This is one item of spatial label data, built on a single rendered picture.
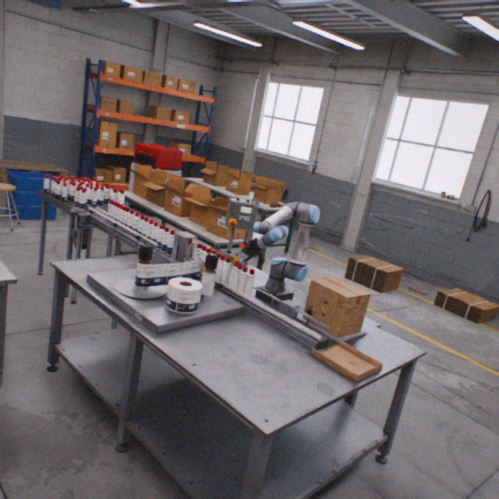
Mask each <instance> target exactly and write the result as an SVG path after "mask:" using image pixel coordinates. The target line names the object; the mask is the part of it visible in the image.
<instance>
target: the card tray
mask: <svg viewBox="0 0 499 499"><path fill-rule="evenodd" d="M311 356H313V357H315V358H317V359H318V360H320V361H322V362H323V363H325V364H327V365H329V366H330V367H331V368H333V369H335V370H337V371H339V372H340V373H342V374H343V375H345V376H347V377H349V378H351V379H352V380H353V381H355V382H358V381H360V380H362V379H364V378H366V377H368V376H370V375H372V374H374V373H376V372H378V371H380V370H382V366H383V363H382V362H380V361H378V360H375V359H374V358H372V357H371V356H368V355H366V354H365V353H363V352H361V351H359V350H357V349H356V348H354V347H352V346H350V345H348V344H346V343H345V342H343V341H341V340H339V341H338V343H337V345H335V346H334V347H331V348H328V349H325V350H322V351H320V352H318V351H316V350H314V349H313V350H312V354H311Z"/></svg>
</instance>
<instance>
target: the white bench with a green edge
mask: <svg viewBox="0 0 499 499"><path fill-rule="evenodd" d="M8 284H17V278H16V277H15V276H14V275H13V274H12V273H11V271H10V270H9V269H8V268H7V267H6V265H5V264H4V263H3V262H2V261H1V260H0V389H1V385H2V375H3V365H4V348H5V335H6V307H7V293H8Z"/></svg>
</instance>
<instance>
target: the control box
mask: <svg viewBox="0 0 499 499"><path fill-rule="evenodd" d="M241 205H246V206H252V207H253V209H252V213H251V214H246V213H240V209H241ZM253 211H254V204H253V203H251V202H250V201H249V203H247V202H246V200H241V199H240V202H239V201H236V199H235V198H229V201H228V210H227V215H226V220H225V225H226V227H227V228H238V229H244V230H250V225H251V220H252V215H253ZM239 215H247V216H251V220H250V222H248V221H242V220H238V216H239ZM232 220H234V221H235V222H236V224H235V225H234V226H231V225H230V222H231V221H232Z"/></svg>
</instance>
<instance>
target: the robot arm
mask: <svg viewBox="0 0 499 499"><path fill-rule="evenodd" d="M319 216H320V211H319V209H318V207H316V206H314V205H310V204H306V203H299V202H294V203H289V204H287V205H285V206H283V207H281V209H280V211H278V212H276V213H275V214H274V215H272V216H271V217H269V218H268V219H266V220H264V221H263V222H258V221H257V222H255V223H254V226H253V230H254V232H256V233H258V234H262V235H263V236H262V237H260V238H257V237H255V238H254V239H253V240H252V241H248V242H249V244H248V245H247V244H246V243H248V242H246V243H245V247H244V248H243V249H242V250H241V251H240V253H241V254H238V255H239V257H240V262H245V261H248V260H250V259H251V258H253V257H254V256H255V255H256V254H258V258H259V261H260V263H264V262H265V261H266V258H265V255H264V252H263V250H264V249H265V248H267V247H269V246H270V245H272V244H274V243H275V242H277V241H279V240H281V239H283V238H285V237H286V236H287V235H288V229H287V228H286V227H285V226H279V227H277V225H279V224H281V223H282V222H283V221H285V220H288V219H290V218H295V219H298V224H299V225H300V226H299V229H298V234H297V238H296V244H295V249H294V253H293V256H292V259H291V260H290V261H289V262H288V260H287V259H286V258H273V259H272V260H271V268H270V273H269V278H268V280H267V282H266V283H265V289H266V290H268V291H271V292H273V291H274V290H275V288H276V292H285V288H286V287H285V282H284V279H285V278H286V279H291V280H294V281H296V282H301V281H303V280H304V278H305V277H306V275H307V272H308V268H307V267H306V266H305V265H306V263H305V255H306V251H307V247H308V244H309V236H310V233H311V228H312V227H313V226H314V225H315V224H316V223H317V222H318V221H319Z"/></svg>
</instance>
